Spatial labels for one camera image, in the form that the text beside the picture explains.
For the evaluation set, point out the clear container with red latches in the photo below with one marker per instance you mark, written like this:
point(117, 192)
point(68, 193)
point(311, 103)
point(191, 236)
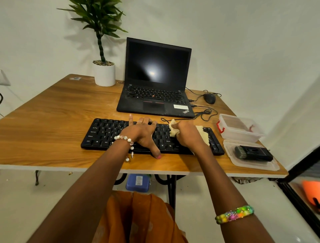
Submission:
point(237, 130)

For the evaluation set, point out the person's right hand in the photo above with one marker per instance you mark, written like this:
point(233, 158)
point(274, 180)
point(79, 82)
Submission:
point(188, 136)

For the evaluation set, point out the blue plastic box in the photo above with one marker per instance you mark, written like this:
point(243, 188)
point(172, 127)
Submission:
point(137, 183)

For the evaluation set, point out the clear plastic lid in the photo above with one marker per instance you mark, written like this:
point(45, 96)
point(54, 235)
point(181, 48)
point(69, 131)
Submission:
point(250, 165)

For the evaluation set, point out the person's left hand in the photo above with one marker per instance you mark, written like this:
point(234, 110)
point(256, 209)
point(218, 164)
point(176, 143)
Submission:
point(140, 134)

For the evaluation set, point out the white plant pot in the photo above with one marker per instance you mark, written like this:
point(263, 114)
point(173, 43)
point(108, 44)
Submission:
point(104, 75)

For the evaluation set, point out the cream cleaning cloth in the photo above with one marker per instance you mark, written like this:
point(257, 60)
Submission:
point(203, 135)

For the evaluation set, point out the black laptop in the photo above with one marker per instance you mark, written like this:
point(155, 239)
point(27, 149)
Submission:
point(156, 75)

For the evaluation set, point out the small white sticker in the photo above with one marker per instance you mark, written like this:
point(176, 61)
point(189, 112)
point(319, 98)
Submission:
point(75, 78)

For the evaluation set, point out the person's right fingers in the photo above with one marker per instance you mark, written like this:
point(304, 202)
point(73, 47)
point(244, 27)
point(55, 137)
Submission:
point(178, 126)

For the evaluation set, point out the colourful glitter bangle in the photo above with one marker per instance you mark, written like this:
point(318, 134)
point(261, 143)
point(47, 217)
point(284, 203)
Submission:
point(235, 214)

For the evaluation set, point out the orange clothing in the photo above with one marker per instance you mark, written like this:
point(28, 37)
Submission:
point(140, 220)

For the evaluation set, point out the black cleaning brush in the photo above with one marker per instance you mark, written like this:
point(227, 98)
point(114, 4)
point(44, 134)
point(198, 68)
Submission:
point(255, 153)

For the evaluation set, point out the green leafy plant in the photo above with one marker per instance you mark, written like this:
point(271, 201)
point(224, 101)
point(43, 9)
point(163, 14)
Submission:
point(101, 50)

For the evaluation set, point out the person's left middle finger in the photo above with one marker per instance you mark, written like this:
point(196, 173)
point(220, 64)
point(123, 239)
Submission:
point(139, 124)

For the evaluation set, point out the orange plastic object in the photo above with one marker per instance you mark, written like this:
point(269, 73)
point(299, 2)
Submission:
point(311, 192)

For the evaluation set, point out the black computer keyboard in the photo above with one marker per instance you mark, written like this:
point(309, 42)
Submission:
point(105, 135)

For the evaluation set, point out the black metal frame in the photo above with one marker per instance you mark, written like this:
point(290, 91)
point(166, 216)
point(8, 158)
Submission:
point(297, 200)

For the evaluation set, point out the black computer mouse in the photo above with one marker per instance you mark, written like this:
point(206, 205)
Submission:
point(209, 98)

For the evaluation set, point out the person's left forearm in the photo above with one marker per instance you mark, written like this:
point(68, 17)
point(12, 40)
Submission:
point(95, 187)

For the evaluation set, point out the person's left thumb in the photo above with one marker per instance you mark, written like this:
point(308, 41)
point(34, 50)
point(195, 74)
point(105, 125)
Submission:
point(153, 150)

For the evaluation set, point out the person's left little finger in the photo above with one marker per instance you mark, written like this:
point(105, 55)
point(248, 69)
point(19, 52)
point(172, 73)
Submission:
point(153, 124)

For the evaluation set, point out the person's right forearm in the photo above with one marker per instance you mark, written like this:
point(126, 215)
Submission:
point(225, 190)

